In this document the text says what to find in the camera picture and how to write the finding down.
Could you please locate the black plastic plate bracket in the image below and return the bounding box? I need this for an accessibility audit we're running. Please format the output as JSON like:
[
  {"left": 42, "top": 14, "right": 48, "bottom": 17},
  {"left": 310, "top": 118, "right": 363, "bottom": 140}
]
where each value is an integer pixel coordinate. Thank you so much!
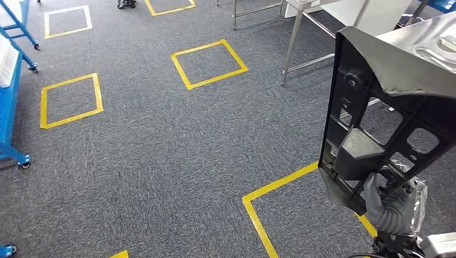
[{"left": 318, "top": 10, "right": 456, "bottom": 216}]

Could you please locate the steel side table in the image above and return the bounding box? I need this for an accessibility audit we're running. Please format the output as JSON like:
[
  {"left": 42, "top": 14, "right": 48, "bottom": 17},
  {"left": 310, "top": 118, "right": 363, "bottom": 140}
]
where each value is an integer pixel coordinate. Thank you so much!
[
  {"left": 215, "top": 0, "right": 287, "bottom": 31},
  {"left": 280, "top": 0, "right": 371, "bottom": 87}
]

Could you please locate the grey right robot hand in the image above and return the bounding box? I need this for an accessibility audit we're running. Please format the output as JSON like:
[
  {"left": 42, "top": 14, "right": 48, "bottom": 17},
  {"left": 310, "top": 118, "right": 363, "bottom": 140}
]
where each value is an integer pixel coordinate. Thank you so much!
[{"left": 363, "top": 173, "right": 428, "bottom": 236}]

